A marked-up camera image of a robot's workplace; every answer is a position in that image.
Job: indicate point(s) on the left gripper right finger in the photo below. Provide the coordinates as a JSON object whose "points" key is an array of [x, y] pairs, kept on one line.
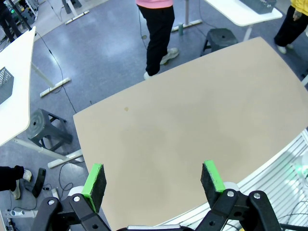
{"points": [[211, 183]]}

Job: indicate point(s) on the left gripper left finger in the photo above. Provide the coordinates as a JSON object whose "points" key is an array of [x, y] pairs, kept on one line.
{"points": [[95, 187]]}

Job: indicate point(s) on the grey metal mesh basket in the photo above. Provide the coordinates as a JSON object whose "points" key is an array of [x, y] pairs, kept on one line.
{"points": [[6, 89]]}

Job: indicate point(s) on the white desk with mesh basket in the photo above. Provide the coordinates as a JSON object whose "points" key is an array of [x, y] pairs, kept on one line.
{"points": [[19, 60]]}

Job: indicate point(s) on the white desk with dark basket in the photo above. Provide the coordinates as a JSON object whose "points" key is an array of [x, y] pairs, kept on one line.
{"points": [[231, 12]]}

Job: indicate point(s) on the dark plastic basket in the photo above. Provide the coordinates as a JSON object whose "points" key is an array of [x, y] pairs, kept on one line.
{"points": [[260, 6]]}

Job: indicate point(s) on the hand of yellow-top person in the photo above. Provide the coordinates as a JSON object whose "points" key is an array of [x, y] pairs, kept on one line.
{"points": [[297, 15]]}

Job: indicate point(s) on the black curved floor object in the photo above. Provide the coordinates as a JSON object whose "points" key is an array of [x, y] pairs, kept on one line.
{"points": [[39, 180]]}

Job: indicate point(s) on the white power strip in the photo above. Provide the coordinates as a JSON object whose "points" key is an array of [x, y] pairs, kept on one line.
{"points": [[19, 213]]}

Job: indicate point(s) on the person in black clothes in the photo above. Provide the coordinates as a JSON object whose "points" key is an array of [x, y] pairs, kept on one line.
{"points": [[9, 175]]}

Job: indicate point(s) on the dark grey plastic stool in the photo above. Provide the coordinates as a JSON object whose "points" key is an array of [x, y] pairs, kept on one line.
{"points": [[36, 122], [221, 37]]}

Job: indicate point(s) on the person in pink top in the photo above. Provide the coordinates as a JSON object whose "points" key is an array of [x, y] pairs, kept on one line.
{"points": [[158, 36]]}

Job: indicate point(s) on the green bottle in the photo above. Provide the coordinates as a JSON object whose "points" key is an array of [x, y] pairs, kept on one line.
{"points": [[180, 29]]}

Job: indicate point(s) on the white desk leg with foot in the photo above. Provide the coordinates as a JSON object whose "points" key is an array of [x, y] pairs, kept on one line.
{"points": [[190, 24], [77, 17]]}

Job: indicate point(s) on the person in yellow top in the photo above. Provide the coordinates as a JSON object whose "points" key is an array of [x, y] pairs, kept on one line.
{"points": [[288, 31]]}

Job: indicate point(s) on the black equipment rack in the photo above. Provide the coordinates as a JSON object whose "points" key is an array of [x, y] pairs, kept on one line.
{"points": [[9, 24]]}

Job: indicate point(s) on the white slatted metal frame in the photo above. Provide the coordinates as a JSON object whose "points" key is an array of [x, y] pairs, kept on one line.
{"points": [[272, 178]]}

